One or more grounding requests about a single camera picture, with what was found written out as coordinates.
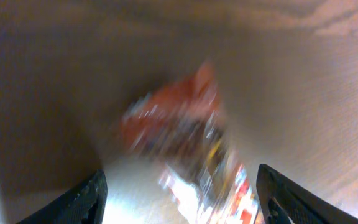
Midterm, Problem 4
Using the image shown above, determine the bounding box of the red chocolate bar wrapper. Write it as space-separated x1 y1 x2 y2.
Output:
121 62 259 223

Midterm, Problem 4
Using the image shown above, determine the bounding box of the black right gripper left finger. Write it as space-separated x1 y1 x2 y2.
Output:
18 170 108 224

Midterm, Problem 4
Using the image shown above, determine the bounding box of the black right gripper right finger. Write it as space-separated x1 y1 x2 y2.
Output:
256 164 358 224

